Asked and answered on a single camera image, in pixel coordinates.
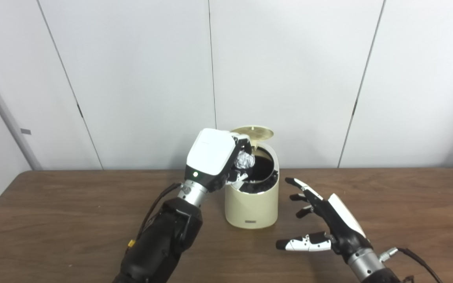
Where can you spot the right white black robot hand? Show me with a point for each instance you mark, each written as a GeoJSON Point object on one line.
{"type": "Point", "coordinates": [342, 228]}

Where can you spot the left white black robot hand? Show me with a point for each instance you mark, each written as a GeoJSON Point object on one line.
{"type": "Point", "coordinates": [210, 157]}

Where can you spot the white paper ball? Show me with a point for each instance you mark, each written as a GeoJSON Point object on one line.
{"type": "Point", "coordinates": [245, 160]}

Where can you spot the cream round bin lid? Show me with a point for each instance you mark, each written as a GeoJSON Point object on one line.
{"type": "Point", "coordinates": [256, 133]}

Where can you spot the cream-colored bin body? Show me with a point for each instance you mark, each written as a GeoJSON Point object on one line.
{"type": "Point", "coordinates": [252, 208]}

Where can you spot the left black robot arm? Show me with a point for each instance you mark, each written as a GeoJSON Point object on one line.
{"type": "Point", "coordinates": [163, 239]}

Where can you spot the black bin liner bag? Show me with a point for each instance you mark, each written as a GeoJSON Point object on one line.
{"type": "Point", "coordinates": [264, 167]}

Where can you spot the small gray wall tag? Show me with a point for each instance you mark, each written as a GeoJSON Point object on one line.
{"type": "Point", "coordinates": [25, 131]}

